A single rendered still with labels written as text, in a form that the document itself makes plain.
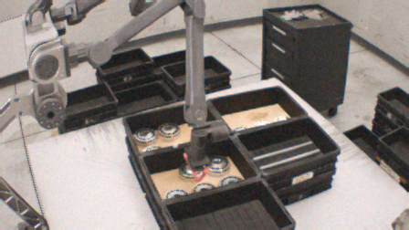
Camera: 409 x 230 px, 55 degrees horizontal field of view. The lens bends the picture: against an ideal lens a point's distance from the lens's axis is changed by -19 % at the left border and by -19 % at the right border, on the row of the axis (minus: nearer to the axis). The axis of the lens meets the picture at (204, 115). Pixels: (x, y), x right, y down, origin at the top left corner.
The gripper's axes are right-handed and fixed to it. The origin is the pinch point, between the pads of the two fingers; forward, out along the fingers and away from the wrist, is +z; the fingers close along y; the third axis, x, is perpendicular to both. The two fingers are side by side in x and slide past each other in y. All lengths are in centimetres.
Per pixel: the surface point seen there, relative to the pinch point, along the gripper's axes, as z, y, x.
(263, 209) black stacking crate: 9.8, -16.0, -22.4
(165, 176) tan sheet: 13.1, 15.7, 6.8
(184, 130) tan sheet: 13.1, 44.4, -10.0
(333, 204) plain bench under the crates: 20, -16, -60
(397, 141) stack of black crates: 37, 30, -151
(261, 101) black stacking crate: 7, 52, -51
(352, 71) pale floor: 87, 203, -245
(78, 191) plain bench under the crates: 29, 30, 46
